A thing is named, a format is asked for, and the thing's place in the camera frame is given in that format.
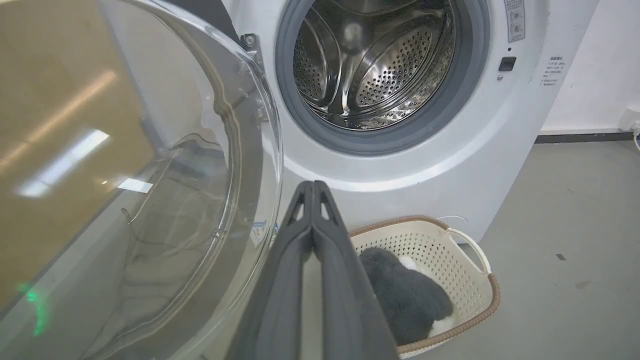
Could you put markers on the white front-load washing machine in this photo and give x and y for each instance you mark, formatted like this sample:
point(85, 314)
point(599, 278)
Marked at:
point(450, 150)

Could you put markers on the cream perforated laundry basket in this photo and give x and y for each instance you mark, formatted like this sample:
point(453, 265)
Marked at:
point(465, 280)

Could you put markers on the transparent washer door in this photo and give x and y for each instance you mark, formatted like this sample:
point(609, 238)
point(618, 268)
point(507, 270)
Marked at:
point(125, 175)

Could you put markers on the dark grey towel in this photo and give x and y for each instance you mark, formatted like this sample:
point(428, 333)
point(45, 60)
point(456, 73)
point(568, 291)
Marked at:
point(410, 295)

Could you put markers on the white wall power socket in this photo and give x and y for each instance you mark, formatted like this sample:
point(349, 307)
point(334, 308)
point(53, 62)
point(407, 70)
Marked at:
point(631, 120)

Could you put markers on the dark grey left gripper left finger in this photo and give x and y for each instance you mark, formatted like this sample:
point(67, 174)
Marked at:
point(277, 300)

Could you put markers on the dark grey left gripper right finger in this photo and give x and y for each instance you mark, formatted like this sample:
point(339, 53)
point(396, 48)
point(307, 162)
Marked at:
point(350, 305)

